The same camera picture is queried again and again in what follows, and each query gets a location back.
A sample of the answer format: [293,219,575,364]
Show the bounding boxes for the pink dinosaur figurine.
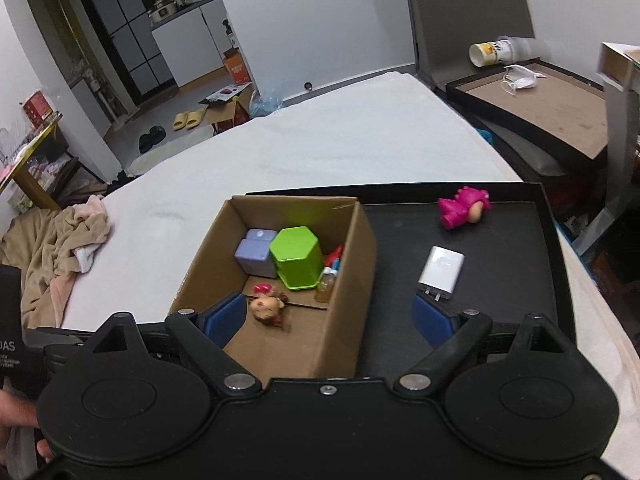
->
[437,186,491,230]

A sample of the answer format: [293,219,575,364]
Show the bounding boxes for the black slippers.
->
[139,126,166,155]

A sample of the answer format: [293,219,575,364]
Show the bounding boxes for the green hexagonal box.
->
[270,226,324,290]

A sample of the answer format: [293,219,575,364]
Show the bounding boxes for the open cardboard box on floor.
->
[200,84,254,133]

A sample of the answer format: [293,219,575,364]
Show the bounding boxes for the blue red figure perfume bottle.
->
[314,245,344,304]

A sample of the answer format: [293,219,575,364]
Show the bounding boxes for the black-framed brown board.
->
[446,60,608,168]

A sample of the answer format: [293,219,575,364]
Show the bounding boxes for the yellow slippers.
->
[172,108,206,131]

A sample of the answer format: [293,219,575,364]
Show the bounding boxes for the cardboard box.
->
[200,84,254,133]
[170,195,376,382]

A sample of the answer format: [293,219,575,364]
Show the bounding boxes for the white charger plug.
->
[418,246,464,300]

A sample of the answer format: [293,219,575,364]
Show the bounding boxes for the purple cube toy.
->
[234,229,278,278]

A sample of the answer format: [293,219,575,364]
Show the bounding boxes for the white desk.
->
[598,42,640,93]

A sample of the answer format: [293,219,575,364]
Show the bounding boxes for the person's hand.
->
[0,390,39,463]

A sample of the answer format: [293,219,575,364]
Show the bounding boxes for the brown-haired girl figurine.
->
[248,283,288,330]

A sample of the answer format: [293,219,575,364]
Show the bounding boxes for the white face mask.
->
[501,64,547,96]

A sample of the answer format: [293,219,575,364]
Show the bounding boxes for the beige blanket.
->
[1,195,111,328]

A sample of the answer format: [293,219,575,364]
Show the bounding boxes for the black tray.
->
[247,182,576,378]

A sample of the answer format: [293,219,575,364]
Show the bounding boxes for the orange box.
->
[224,48,252,84]

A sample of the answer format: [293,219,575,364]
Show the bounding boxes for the white cabinet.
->
[152,0,232,87]

